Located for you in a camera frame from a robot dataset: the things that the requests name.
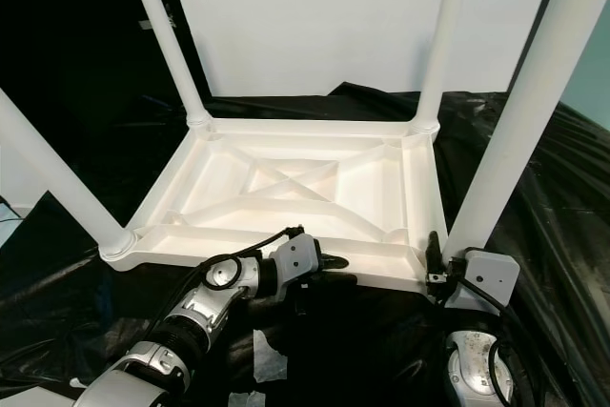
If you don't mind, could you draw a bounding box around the black wall strip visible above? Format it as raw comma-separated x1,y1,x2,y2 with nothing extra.
515,0,573,93

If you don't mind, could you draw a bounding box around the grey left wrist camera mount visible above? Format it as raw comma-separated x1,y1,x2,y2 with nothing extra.
272,234,323,284

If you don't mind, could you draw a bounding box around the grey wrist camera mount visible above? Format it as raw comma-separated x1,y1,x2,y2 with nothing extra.
443,248,521,313
272,234,323,284

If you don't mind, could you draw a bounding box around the black door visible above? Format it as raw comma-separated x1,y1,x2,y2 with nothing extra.
0,0,211,189

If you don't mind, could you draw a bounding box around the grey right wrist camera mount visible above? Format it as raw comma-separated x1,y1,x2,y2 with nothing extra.
443,248,521,313

